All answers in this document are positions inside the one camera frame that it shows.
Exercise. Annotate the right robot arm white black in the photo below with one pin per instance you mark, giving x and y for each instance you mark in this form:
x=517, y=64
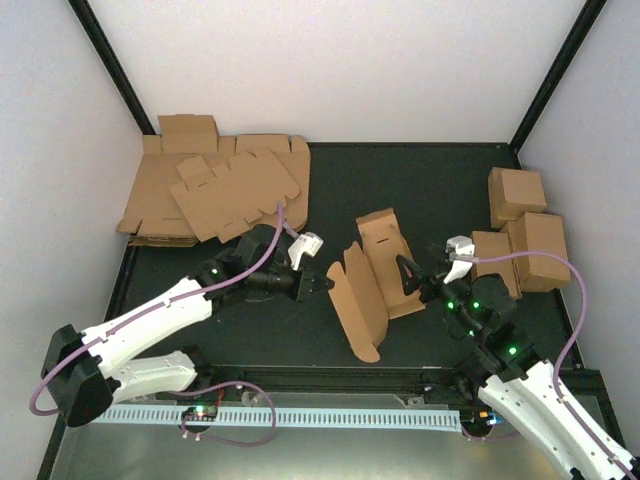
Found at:
x=505, y=372

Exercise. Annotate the stack of flat cardboard blanks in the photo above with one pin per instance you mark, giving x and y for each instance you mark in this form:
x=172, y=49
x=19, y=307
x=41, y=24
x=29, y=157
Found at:
x=153, y=218

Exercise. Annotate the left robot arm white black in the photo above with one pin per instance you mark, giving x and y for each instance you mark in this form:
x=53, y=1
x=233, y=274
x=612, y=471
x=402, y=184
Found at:
x=88, y=371

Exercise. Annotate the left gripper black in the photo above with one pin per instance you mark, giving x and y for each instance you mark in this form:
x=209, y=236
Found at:
x=303, y=289

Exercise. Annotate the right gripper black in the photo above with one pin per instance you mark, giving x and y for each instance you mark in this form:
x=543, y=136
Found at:
x=419, y=276

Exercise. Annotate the right controller board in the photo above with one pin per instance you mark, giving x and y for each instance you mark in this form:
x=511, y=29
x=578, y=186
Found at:
x=479, y=418

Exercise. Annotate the white slotted cable duct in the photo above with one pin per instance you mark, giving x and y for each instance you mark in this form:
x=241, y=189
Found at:
x=288, y=417

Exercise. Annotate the controller board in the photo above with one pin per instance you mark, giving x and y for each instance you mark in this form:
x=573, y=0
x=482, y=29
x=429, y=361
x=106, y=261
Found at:
x=206, y=413
x=479, y=418

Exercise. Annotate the left controller board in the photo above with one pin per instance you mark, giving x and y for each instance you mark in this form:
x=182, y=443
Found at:
x=206, y=413

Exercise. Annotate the right black frame post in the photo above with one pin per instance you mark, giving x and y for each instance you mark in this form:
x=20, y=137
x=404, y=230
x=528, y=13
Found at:
x=571, y=45

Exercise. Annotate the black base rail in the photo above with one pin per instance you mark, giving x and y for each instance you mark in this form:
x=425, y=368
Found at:
x=445, y=385

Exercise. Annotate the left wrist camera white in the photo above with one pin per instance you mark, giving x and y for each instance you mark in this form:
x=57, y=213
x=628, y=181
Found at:
x=306, y=244

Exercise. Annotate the left black frame post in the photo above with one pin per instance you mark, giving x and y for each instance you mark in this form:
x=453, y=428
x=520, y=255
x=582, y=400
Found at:
x=92, y=27

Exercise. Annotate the black frame post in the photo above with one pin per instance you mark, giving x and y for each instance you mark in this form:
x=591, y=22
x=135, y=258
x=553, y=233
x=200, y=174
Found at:
x=571, y=45
x=92, y=27

